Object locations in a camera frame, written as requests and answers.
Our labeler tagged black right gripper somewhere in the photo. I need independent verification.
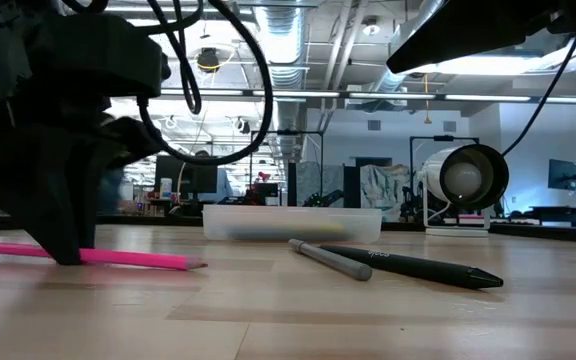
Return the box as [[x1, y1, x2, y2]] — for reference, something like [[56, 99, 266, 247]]
[[386, 0, 576, 75]]

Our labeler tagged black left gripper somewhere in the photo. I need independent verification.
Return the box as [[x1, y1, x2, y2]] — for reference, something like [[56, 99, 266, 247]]
[[0, 13, 164, 265]]

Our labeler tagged pink pencil blue end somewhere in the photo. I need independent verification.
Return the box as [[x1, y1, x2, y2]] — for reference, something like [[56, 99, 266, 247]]
[[0, 238, 209, 272]]

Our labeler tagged clear box with orange lid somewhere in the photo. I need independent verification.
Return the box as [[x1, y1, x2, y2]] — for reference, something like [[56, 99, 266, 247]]
[[201, 203, 384, 245]]

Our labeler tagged black pen white print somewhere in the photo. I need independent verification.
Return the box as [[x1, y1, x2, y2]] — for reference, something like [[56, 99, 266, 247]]
[[319, 243, 505, 291]]

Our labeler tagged black monitor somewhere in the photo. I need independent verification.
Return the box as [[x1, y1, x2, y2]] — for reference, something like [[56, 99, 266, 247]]
[[154, 154, 219, 196]]

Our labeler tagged LED light strip bar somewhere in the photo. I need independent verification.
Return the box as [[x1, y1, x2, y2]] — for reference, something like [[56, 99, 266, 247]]
[[160, 87, 576, 104]]

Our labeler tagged white spot lamp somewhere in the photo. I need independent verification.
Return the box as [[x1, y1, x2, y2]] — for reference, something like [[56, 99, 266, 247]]
[[420, 143, 511, 238]]

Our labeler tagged person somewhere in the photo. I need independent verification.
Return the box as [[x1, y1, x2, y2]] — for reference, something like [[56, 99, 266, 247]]
[[192, 149, 235, 202]]

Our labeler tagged grey-white crumpled tarp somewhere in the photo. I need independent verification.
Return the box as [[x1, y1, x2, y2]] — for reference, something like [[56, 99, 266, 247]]
[[360, 164, 412, 209]]

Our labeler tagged black aluminium table frame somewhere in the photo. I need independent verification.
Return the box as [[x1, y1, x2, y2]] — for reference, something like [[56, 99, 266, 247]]
[[0, 212, 576, 240]]

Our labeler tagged black lamp cable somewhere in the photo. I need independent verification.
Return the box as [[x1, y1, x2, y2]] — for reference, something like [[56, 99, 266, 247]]
[[500, 33, 576, 159]]

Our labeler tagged silver ceiling duct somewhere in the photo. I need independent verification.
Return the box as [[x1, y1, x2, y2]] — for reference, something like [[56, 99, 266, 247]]
[[253, 0, 309, 161]]

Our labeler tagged black overhead camera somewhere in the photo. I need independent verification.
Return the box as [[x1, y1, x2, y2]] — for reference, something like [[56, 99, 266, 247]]
[[196, 46, 221, 73]]

